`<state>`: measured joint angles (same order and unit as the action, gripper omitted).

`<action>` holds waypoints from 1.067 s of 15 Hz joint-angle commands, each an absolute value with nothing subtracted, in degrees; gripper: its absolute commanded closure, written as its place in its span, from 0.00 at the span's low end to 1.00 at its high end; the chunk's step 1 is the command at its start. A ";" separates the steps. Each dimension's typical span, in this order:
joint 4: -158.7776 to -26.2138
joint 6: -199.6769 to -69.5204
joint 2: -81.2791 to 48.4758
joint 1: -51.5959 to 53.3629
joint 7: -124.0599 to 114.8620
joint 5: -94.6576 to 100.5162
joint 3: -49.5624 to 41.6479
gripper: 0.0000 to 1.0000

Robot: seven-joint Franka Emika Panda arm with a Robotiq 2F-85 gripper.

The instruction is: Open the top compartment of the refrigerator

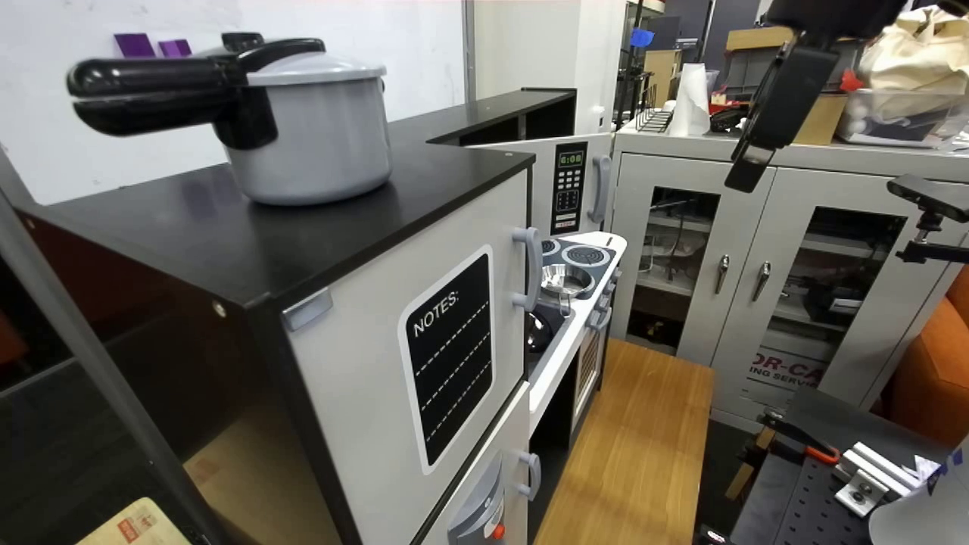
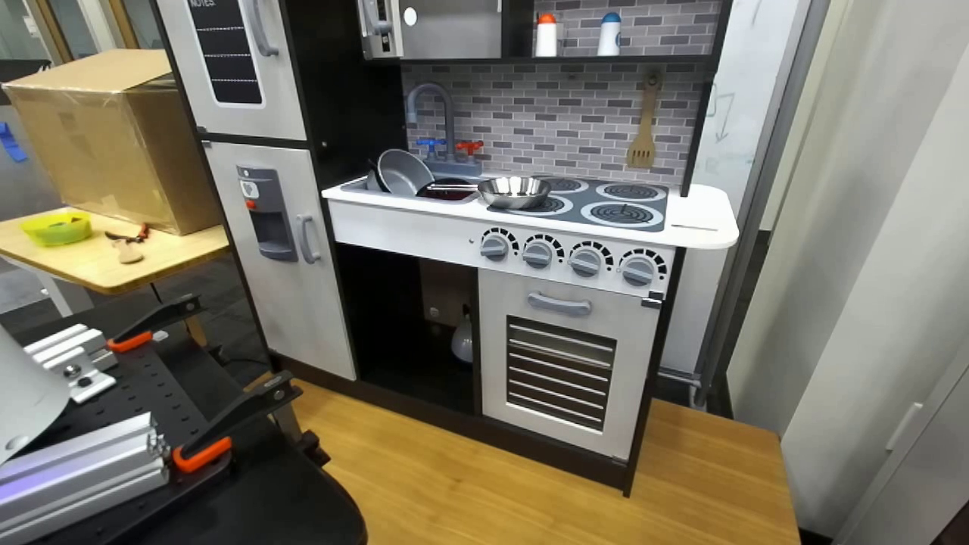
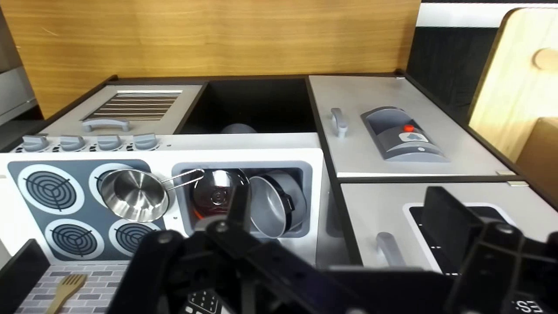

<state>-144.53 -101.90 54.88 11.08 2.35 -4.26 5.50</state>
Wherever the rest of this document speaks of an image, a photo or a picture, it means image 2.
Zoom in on wooden toy spatula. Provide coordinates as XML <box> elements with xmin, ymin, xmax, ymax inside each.
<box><xmin>624</xmin><ymin>69</ymin><xmax>666</xmax><ymax>171</ymax></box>

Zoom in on white and red appliance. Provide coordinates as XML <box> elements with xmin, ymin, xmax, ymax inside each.
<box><xmin>156</xmin><ymin>0</ymin><xmax>310</xmax><ymax>146</ymax></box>

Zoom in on long aluminium extrusion profile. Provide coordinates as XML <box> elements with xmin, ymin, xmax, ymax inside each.
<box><xmin>0</xmin><ymin>407</ymin><xmax>173</xmax><ymax>545</ymax></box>

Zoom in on small brown toy food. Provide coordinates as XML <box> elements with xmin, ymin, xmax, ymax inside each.
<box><xmin>104</xmin><ymin>220</ymin><xmax>156</xmax><ymax>247</ymax></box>

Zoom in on white oven door with vents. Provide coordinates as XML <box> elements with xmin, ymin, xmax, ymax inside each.
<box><xmin>475</xmin><ymin>268</ymin><xmax>664</xmax><ymax>462</ymax></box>

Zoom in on grey toy frying pan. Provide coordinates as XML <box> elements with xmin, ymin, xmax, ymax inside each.
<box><xmin>373</xmin><ymin>146</ymin><xmax>437</xmax><ymax>198</ymax></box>

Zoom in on white shaker with orange cap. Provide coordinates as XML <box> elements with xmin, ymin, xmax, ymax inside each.
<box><xmin>534</xmin><ymin>10</ymin><xmax>560</xmax><ymax>59</ymax></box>

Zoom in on shiny steel bowl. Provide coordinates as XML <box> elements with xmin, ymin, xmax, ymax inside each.
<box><xmin>475</xmin><ymin>171</ymin><xmax>555</xmax><ymax>215</ymax></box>

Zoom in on grey toy microwave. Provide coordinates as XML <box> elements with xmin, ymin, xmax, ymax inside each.
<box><xmin>356</xmin><ymin>0</ymin><xmax>507</xmax><ymax>62</ymax></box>

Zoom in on grey stove knob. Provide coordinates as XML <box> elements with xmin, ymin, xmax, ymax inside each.
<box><xmin>517</xmin><ymin>233</ymin><xmax>570</xmax><ymax>271</ymax></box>
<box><xmin>566</xmin><ymin>239</ymin><xmax>615</xmax><ymax>281</ymax></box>
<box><xmin>615</xmin><ymin>245</ymin><xmax>671</xmax><ymax>291</ymax></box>
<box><xmin>475</xmin><ymin>228</ymin><xmax>521</xmax><ymax>267</ymax></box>

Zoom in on black orange bar clamp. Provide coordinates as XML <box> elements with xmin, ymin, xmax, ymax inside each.
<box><xmin>104</xmin><ymin>291</ymin><xmax>202</xmax><ymax>358</ymax></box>
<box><xmin>166</xmin><ymin>370</ymin><xmax>305</xmax><ymax>477</ymax></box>

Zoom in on green plastic bowl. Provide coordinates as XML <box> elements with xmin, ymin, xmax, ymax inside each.
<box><xmin>21</xmin><ymin>209</ymin><xmax>98</xmax><ymax>251</ymax></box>

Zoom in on white metal cabinet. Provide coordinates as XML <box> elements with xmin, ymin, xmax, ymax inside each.
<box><xmin>725</xmin><ymin>0</ymin><xmax>969</xmax><ymax>545</ymax></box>

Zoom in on grey toy faucet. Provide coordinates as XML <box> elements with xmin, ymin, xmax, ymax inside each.
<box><xmin>402</xmin><ymin>82</ymin><xmax>489</xmax><ymax>174</ymax></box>

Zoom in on white fridge door with dispenser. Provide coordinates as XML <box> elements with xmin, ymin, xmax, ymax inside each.
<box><xmin>199</xmin><ymin>140</ymin><xmax>360</xmax><ymax>384</ymax></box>

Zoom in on black white toy kitchen playset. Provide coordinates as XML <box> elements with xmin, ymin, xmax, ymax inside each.
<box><xmin>150</xmin><ymin>0</ymin><xmax>746</xmax><ymax>495</ymax></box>

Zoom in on small aluminium bracket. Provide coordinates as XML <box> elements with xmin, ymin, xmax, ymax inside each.
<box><xmin>21</xmin><ymin>322</ymin><xmax>123</xmax><ymax>405</ymax></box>

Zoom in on large cardboard box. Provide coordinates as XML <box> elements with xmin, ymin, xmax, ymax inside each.
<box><xmin>0</xmin><ymin>49</ymin><xmax>226</xmax><ymax>239</ymax></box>

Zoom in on white shaker with blue cap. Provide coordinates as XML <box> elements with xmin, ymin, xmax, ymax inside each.
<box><xmin>593</xmin><ymin>10</ymin><xmax>624</xmax><ymax>59</ymax></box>

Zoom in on dark pot with red rim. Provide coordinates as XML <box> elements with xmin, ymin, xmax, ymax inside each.
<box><xmin>418</xmin><ymin>174</ymin><xmax>481</xmax><ymax>201</ymax></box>

